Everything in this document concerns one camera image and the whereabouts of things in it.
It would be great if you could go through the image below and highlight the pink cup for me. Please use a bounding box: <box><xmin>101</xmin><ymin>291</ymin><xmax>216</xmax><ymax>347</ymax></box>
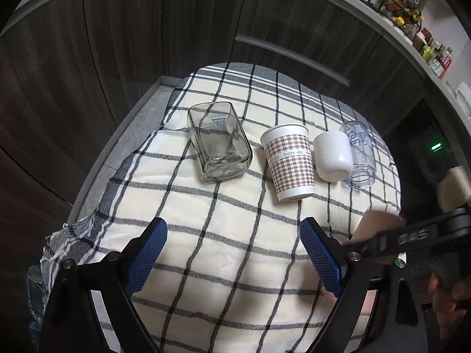
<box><xmin>333</xmin><ymin>209</ymin><xmax>406</xmax><ymax>245</ymax></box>

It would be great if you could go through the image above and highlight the clear blue-printed plastic cup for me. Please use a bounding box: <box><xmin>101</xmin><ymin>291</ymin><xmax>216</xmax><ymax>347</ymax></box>
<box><xmin>340</xmin><ymin>121</ymin><xmax>376</xmax><ymax>190</ymax></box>

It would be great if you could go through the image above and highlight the small white cup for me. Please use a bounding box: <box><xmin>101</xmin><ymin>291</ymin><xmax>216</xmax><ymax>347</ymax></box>
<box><xmin>313</xmin><ymin>131</ymin><xmax>354</xmax><ymax>182</ymax></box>

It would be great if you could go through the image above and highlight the checked pattern paper cup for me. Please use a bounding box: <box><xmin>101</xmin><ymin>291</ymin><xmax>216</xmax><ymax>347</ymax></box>
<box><xmin>260</xmin><ymin>124</ymin><xmax>315</xmax><ymax>202</ymax></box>

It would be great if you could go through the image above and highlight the square grey glass cup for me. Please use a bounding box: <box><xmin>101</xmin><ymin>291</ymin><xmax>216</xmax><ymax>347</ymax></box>
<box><xmin>187</xmin><ymin>101</ymin><xmax>253</xmax><ymax>182</ymax></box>

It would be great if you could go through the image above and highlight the person's hand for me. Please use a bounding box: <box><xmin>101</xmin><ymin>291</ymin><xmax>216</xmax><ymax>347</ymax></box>
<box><xmin>429</xmin><ymin>272</ymin><xmax>470</xmax><ymax>340</ymax></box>

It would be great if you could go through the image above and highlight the white container on counter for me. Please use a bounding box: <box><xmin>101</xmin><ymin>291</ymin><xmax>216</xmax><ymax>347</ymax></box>
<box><xmin>455</xmin><ymin>81</ymin><xmax>471</xmax><ymax>117</ymax></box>

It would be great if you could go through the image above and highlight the red-capped sauce bottle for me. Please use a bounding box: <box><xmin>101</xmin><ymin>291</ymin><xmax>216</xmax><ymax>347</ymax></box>
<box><xmin>429</xmin><ymin>47</ymin><xmax>453</xmax><ymax>79</ymax></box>

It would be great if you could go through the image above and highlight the white black checked cloth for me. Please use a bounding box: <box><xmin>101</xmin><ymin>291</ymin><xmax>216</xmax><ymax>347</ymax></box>
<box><xmin>41</xmin><ymin>63</ymin><xmax>401</xmax><ymax>352</ymax></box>

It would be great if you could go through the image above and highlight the green-lid jar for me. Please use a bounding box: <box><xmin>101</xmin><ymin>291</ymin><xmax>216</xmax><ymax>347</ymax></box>
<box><xmin>421</xmin><ymin>44</ymin><xmax>434</xmax><ymax>63</ymax></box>

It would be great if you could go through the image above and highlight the white countertop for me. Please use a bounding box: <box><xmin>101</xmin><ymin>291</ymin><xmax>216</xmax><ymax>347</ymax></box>
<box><xmin>0</xmin><ymin>0</ymin><xmax>471</xmax><ymax>119</ymax></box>

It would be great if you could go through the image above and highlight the dark wood cabinet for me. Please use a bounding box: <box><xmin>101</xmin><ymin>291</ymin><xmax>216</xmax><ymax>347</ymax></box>
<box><xmin>1</xmin><ymin>0</ymin><xmax>470</xmax><ymax>344</ymax></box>

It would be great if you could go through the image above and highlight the black wire spice rack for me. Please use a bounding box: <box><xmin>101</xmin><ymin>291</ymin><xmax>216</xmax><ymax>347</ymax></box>
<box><xmin>367</xmin><ymin>0</ymin><xmax>424</xmax><ymax>40</ymax></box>

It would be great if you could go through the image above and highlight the grey metal cabinet handle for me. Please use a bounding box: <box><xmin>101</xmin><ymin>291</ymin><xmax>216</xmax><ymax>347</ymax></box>
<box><xmin>235</xmin><ymin>34</ymin><xmax>351</xmax><ymax>87</ymax></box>

